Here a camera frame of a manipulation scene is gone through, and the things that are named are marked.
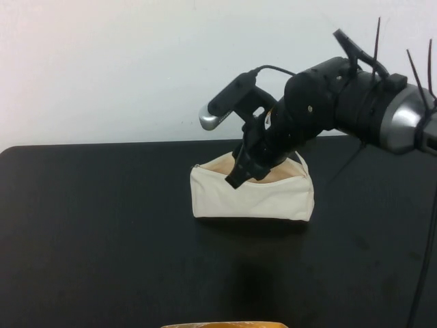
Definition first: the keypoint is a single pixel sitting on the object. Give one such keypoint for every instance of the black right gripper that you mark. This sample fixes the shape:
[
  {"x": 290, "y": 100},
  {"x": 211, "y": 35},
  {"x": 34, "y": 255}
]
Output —
[{"x": 307, "y": 106}]

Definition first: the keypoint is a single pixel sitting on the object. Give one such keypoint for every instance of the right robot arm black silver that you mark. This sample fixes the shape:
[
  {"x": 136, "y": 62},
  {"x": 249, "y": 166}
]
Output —
[{"x": 399, "y": 109}]

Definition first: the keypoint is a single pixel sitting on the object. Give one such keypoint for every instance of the cream canvas pencil case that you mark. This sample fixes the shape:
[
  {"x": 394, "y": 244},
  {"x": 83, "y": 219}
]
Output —
[{"x": 218, "y": 198}]

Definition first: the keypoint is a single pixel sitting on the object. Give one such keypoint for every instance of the black zip tie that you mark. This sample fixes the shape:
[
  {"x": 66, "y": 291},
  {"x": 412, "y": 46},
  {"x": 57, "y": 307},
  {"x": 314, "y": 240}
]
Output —
[
  {"x": 416, "y": 75},
  {"x": 347, "y": 164},
  {"x": 430, "y": 68},
  {"x": 377, "y": 44}
]

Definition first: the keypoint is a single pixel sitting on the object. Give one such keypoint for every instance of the yellow glossy object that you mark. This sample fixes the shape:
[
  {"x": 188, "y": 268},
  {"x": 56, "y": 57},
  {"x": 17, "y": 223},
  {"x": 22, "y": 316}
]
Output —
[{"x": 222, "y": 325}]

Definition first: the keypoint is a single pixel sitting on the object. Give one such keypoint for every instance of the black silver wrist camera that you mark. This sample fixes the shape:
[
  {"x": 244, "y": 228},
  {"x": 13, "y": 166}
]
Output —
[{"x": 225, "y": 99}]

